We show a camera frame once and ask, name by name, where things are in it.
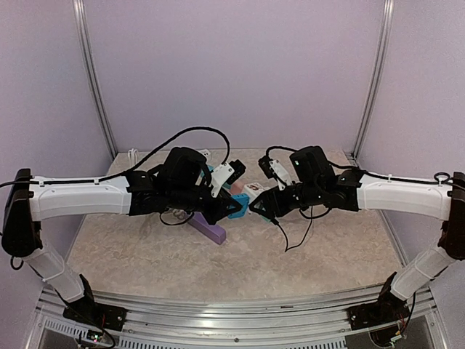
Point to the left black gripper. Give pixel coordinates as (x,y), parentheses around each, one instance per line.
(218,213)

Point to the pink plug adapter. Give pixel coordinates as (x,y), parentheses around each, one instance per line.
(236,187)

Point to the white cube socket with sticker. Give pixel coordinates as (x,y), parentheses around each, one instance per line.
(253,190)

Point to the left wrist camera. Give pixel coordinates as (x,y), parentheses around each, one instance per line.
(226,173)

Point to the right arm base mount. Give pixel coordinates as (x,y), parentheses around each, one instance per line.
(387,308)

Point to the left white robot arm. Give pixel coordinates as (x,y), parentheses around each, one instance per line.
(183,181)

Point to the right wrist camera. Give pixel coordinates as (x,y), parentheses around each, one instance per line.
(273,169)

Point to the aluminium corner post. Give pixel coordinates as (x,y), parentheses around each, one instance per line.
(91,73)
(376,76)

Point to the teal rectangular power block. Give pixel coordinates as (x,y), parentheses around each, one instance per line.
(208,168)

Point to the purple rectangular power block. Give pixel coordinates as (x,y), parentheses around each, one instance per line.
(215,233)

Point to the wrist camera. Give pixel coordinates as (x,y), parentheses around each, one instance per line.
(273,169)
(226,173)

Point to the right aluminium corner post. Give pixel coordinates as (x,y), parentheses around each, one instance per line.
(376,76)

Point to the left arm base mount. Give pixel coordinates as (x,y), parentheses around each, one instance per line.
(86,310)

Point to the left aluminium corner post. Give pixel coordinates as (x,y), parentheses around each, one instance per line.
(91,73)

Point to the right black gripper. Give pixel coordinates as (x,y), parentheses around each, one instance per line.
(269,195)

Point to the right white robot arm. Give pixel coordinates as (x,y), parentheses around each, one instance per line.
(355,189)

